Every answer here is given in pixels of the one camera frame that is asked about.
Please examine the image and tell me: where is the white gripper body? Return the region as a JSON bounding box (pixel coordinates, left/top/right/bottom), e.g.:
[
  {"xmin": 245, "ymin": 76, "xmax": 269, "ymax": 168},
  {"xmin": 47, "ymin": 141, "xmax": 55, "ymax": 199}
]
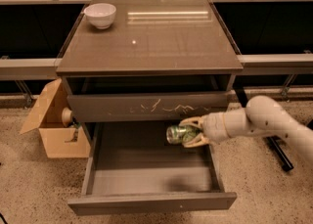
[{"xmin": 202, "ymin": 112, "xmax": 226, "ymax": 143}]

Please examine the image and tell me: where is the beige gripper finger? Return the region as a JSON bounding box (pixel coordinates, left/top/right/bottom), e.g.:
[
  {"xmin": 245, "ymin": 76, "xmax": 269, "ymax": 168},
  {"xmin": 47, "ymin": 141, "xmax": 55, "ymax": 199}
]
[
  {"xmin": 179, "ymin": 116, "xmax": 203, "ymax": 129},
  {"xmin": 183, "ymin": 133, "xmax": 209, "ymax": 148}
]

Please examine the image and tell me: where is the green soda can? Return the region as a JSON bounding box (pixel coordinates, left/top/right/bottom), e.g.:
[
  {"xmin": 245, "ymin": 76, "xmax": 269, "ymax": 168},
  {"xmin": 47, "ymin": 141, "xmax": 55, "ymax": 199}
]
[{"xmin": 166, "ymin": 125, "xmax": 200, "ymax": 145}]

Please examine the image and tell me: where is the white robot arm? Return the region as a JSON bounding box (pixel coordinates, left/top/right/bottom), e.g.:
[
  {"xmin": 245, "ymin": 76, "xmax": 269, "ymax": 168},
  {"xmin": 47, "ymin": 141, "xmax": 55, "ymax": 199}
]
[{"xmin": 179, "ymin": 96, "xmax": 313, "ymax": 165}]

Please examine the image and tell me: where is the closed grey top drawer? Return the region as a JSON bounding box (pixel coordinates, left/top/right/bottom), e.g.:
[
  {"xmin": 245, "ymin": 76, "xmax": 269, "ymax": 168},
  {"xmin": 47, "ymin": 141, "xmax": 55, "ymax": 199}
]
[{"xmin": 67, "ymin": 93, "xmax": 228, "ymax": 122}]

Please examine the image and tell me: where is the grey drawer cabinet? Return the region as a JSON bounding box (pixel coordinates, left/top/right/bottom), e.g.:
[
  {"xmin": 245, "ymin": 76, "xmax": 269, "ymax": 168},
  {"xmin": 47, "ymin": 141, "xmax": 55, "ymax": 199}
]
[{"xmin": 57, "ymin": 0, "xmax": 243, "ymax": 138}]

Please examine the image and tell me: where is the open grey middle drawer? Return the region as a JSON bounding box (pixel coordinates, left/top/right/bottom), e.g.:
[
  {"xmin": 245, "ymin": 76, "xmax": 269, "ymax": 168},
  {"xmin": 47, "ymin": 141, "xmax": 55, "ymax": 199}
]
[{"xmin": 68, "ymin": 121, "xmax": 237, "ymax": 215}]

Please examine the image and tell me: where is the black stand base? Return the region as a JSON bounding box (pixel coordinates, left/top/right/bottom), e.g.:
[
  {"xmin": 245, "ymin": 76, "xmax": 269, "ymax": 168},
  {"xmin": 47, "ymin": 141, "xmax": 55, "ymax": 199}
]
[{"xmin": 235, "ymin": 86, "xmax": 313, "ymax": 172}]

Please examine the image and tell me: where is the beige round object in box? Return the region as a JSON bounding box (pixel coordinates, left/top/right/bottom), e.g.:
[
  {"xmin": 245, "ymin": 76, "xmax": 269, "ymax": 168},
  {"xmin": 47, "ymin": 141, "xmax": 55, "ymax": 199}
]
[{"xmin": 62, "ymin": 108, "xmax": 72, "ymax": 127}]

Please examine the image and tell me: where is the cardboard box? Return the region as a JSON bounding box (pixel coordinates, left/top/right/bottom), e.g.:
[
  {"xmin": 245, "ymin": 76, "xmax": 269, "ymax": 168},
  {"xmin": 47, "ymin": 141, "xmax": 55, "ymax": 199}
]
[{"xmin": 21, "ymin": 78, "xmax": 90, "ymax": 158}]

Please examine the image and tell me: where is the white ceramic bowl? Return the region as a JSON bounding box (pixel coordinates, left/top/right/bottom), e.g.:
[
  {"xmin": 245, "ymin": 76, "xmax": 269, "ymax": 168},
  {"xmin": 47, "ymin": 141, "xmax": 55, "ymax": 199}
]
[{"xmin": 83, "ymin": 3, "xmax": 116, "ymax": 29}]

